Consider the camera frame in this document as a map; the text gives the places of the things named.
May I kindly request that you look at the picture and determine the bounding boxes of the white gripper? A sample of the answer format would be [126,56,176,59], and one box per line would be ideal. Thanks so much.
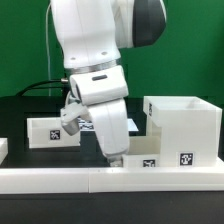
[88,99,130,167]

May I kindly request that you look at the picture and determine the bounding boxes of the white drawer box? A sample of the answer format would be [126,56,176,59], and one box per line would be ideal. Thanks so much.
[123,136,160,168]
[27,117,80,148]

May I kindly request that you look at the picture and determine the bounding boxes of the white drawer cabinet frame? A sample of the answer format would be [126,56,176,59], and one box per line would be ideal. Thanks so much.
[143,96,222,167]

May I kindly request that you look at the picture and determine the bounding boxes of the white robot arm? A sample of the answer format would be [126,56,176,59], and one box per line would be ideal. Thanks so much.
[50,0,166,166]

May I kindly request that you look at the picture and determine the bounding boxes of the marker tag sheet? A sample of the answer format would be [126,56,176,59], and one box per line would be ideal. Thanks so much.
[78,118,139,132]

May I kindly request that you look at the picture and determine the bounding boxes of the white fence wall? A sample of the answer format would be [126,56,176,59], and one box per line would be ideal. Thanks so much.
[0,137,224,195]

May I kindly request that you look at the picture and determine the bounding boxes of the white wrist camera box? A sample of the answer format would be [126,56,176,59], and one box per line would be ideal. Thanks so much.
[60,65,128,135]

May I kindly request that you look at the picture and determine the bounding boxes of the black cable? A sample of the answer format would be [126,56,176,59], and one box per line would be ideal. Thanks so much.
[15,78,73,98]

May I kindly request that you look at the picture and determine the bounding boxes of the grey cable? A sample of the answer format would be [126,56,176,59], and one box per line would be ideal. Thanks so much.
[45,3,54,98]

